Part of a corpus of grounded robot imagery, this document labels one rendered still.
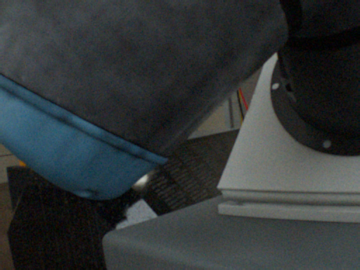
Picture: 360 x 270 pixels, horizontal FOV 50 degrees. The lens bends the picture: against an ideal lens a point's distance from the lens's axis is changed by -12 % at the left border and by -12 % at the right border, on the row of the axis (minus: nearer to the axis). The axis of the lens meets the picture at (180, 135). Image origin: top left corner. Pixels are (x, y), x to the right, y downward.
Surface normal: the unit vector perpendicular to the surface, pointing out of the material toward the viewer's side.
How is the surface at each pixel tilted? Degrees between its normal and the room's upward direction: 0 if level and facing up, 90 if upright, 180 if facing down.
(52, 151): 112
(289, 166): 48
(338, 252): 0
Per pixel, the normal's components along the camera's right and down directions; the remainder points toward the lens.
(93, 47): 0.14, 0.14
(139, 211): 0.00, -0.47
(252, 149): -0.57, -0.59
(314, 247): -0.09, -0.99
